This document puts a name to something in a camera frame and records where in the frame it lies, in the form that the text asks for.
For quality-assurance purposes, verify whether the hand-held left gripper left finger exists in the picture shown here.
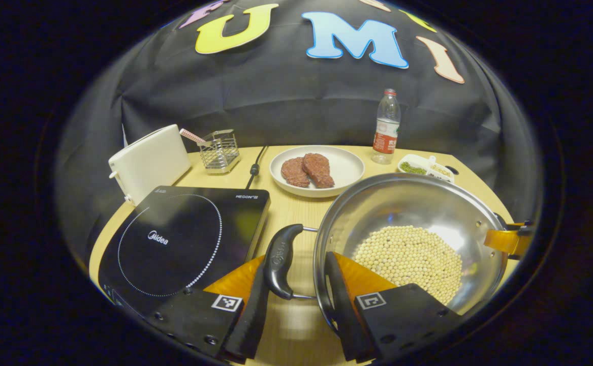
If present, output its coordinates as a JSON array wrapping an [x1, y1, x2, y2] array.
[[146, 254, 271, 364]]

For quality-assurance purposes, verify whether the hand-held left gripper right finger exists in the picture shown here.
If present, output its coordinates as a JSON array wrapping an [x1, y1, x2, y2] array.
[[324, 251, 463, 362]]

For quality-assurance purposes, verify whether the steel pot with black handles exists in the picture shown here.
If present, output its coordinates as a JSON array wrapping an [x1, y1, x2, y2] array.
[[263, 173, 510, 339]]

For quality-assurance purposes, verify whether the black induction cooktop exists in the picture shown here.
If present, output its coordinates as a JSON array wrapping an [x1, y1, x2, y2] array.
[[97, 186, 271, 318]]

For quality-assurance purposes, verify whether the pile of soybeans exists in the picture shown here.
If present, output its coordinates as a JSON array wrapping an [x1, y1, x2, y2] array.
[[351, 225, 463, 306]]

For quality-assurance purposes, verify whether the white divided dish of beans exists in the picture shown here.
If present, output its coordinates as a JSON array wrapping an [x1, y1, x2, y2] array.
[[397, 154, 455, 182]]

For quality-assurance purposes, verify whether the brown meat patty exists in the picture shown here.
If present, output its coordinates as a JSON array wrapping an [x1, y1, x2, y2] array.
[[280, 157, 310, 188], [302, 153, 335, 189]]

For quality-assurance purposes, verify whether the white round plate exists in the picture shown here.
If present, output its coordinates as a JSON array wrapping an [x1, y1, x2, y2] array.
[[269, 145, 365, 198]]

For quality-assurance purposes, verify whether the clear plastic water bottle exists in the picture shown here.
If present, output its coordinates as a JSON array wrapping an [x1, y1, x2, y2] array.
[[371, 88, 401, 165]]

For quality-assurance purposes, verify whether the white toaster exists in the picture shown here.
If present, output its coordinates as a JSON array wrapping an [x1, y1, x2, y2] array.
[[108, 124, 192, 206]]

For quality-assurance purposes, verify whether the pink striped straw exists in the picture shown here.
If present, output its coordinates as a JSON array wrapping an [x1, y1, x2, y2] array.
[[179, 128, 208, 146]]

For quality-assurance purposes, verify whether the black backdrop cloth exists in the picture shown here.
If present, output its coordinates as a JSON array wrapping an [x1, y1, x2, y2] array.
[[55, 0, 541, 265]]

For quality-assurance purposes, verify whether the black power cable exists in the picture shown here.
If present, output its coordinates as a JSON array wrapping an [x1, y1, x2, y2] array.
[[245, 146, 269, 190]]

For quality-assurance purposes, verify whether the wire mesh holder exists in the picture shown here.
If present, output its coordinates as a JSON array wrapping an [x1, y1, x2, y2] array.
[[198, 129, 241, 174]]

